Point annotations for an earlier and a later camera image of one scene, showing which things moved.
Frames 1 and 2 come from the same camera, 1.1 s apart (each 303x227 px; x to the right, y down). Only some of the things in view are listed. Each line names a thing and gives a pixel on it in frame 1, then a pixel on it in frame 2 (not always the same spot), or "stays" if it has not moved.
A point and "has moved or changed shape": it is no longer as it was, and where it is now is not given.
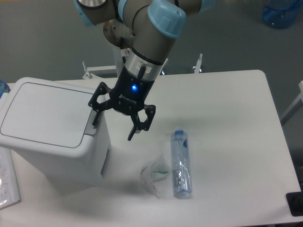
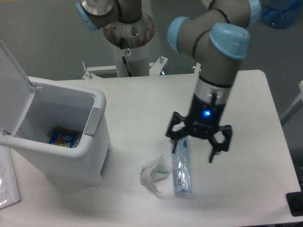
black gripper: (127, 96) -> (204, 117)
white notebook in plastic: (9, 192) stays
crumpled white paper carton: (152, 175) stays
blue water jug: (281, 13) stays
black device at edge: (295, 201) stays
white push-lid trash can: (48, 125) has moved or changed shape
